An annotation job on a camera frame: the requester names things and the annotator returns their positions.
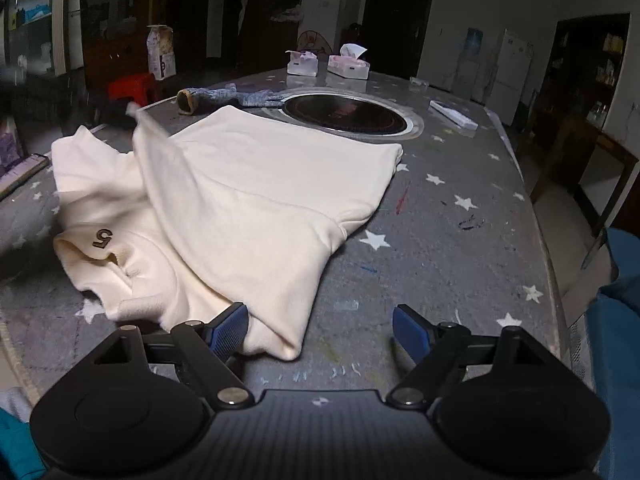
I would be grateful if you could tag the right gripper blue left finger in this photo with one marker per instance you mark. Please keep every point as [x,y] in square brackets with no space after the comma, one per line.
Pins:
[204,350]

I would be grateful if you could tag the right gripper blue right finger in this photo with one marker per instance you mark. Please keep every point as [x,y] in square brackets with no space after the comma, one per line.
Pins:
[437,352]

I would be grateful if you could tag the cream white sweatshirt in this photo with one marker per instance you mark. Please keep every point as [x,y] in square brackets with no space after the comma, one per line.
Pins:
[234,208]

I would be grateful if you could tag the blue sofa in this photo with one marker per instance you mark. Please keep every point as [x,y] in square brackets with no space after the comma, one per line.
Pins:
[605,354]

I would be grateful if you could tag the white remote control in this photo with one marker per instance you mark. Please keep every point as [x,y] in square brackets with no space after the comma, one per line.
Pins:
[454,116]

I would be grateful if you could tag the blue grey knitted sock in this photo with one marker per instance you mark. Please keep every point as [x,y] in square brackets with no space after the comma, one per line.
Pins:
[197,101]

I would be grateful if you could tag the round black induction cooktop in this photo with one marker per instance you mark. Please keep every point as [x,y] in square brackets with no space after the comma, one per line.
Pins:
[345,113]

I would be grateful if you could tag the dark wooden side table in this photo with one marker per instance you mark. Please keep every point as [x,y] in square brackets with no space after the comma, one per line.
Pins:
[575,150]

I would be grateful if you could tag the red plastic stool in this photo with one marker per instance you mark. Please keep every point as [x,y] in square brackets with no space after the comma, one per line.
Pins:
[143,89]

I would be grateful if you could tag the water dispenser with blue bottle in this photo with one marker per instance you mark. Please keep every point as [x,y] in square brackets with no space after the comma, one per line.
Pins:
[468,64]

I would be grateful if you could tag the pink tissue box with tissue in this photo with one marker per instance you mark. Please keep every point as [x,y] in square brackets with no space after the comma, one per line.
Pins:
[349,64]

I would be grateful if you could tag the small pink tissue pack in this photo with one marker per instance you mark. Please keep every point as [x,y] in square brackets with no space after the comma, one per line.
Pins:
[302,63]

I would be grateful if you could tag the white refrigerator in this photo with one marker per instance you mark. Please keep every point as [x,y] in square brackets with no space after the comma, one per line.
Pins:
[509,69]

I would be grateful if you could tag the white paper bag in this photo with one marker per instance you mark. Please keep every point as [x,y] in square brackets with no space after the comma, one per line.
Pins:
[161,54]

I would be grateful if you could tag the round patterned fan heater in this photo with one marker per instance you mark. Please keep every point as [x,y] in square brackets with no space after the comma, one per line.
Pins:
[314,42]

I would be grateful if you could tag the dark wooden display cabinet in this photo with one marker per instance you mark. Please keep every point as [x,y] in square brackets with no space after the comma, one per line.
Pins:
[51,38]

